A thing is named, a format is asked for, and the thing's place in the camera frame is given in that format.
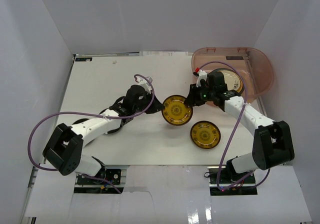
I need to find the black label sticker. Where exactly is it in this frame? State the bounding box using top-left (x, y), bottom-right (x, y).
top-left (74, 57), bottom-right (93, 62)

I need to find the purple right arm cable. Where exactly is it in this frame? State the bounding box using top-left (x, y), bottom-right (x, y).
top-left (196, 60), bottom-right (272, 190)

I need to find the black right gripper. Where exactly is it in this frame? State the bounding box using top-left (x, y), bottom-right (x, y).
top-left (184, 82), bottom-right (216, 107)

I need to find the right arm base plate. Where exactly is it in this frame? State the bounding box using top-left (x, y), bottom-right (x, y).
top-left (203, 166), bottom-right (258, 197)

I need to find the pink translucent plastic bin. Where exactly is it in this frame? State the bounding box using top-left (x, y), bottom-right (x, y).
top-left (191, 47), bottom-right (275, 103)

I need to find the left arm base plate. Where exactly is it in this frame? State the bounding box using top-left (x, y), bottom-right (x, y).
top-left (74, 168), bottom-right (124, 194)

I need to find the cream ceramic plate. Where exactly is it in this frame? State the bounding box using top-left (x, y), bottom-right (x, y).
top-left (214, 68), bottom-right (244, 94)

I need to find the yellow patterned plate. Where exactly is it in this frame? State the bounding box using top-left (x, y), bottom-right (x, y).
top-left (161, 95), bottom-right (193, 126)
top-left (190, 120), bottom-right (221, 150)

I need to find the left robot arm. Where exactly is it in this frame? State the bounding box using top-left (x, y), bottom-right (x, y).
top-left (42, 85), bottom-right (165, 184)

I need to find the black plate left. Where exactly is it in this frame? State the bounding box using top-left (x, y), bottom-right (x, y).
top-left (72, 118), bottom-right (89, 126)

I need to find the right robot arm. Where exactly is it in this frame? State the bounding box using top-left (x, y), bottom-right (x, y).
top-left (184, 68), bottom-right (295, 184)

